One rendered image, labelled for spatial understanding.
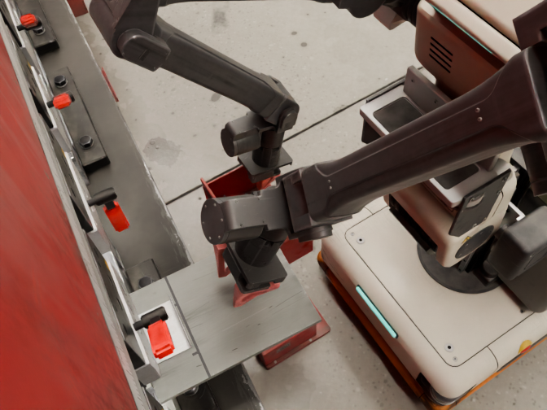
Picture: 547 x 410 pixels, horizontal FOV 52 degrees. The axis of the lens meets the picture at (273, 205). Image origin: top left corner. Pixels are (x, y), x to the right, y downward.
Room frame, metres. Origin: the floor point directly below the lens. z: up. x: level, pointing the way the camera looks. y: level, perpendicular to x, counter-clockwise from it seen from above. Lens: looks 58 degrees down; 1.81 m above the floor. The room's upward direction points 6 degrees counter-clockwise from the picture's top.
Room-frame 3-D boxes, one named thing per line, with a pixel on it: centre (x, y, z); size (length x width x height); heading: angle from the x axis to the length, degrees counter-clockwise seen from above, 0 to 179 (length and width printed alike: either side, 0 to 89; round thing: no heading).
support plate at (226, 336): (0.33, 0.10, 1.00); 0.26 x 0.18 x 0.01; 112
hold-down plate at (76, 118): (0.86, 0.41, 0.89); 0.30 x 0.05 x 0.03; 22
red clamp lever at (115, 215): (0.44, 0.24, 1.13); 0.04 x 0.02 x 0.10; 112
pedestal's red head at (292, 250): (0.64, 0.03, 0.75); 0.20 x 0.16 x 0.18; 26
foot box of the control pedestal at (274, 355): (0.65, 0.01, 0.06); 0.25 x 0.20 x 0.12; 116
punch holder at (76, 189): (0.44, 0.30, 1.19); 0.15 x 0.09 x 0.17; 22
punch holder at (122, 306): (0.25, 0.23, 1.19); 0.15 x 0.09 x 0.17; 22
